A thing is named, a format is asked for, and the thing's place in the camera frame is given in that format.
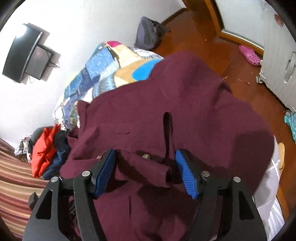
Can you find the white door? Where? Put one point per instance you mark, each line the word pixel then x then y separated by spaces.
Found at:
pixel 240 18

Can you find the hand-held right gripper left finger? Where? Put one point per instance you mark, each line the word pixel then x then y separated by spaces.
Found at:
pixel 105 176

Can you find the teal cloth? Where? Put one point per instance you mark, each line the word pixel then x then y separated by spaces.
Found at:
pixel 291 127

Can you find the wooden door frame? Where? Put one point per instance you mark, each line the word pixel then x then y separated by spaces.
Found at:
pixel 212 14

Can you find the blue patchwork blanket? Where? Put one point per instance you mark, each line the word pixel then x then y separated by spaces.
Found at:
pixel 104 67

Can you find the white bed sheet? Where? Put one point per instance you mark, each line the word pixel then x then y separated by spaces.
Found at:
pixel 270 208

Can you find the grey backpack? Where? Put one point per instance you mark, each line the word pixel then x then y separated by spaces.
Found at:
pixel 148 34

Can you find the navy garment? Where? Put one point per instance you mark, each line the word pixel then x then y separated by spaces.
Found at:
pixel 57 162

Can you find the dark grey cloth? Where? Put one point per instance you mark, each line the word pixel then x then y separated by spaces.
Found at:
pixel 38 135

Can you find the maroon shirt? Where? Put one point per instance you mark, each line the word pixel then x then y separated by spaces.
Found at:
pixel 143 115

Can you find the pink clog shoe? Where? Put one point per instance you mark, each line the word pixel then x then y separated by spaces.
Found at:
pixel 249 55

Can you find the pile of small clutter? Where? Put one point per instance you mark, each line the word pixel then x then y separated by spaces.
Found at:
pixel 23 148

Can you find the red garment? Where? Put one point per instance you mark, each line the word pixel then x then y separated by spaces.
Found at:
pixel 44 153

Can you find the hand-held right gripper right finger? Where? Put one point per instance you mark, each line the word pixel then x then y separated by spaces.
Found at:
pixel 185 171

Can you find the striped curtain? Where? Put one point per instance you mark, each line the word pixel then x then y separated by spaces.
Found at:
pixel 13 176

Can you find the black wall television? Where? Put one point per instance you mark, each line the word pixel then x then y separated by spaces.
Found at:
pixel 19 53

